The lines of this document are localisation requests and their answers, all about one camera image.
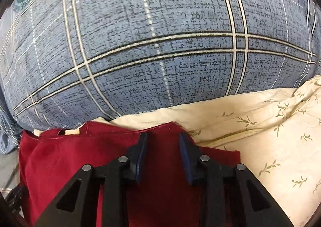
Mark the cream floral bedsheet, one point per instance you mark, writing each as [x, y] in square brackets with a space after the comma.
[263, 136]

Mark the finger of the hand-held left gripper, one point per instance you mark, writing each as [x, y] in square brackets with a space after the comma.
[16, 197]

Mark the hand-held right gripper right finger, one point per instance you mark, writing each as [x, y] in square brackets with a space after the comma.
[186, 159]

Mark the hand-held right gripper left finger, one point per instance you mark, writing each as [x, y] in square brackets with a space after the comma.
[140, 156]

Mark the blue plaid pillow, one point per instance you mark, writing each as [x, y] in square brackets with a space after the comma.
[155, 41]

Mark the red t-shirt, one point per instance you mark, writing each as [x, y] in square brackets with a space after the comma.
[75, 161]

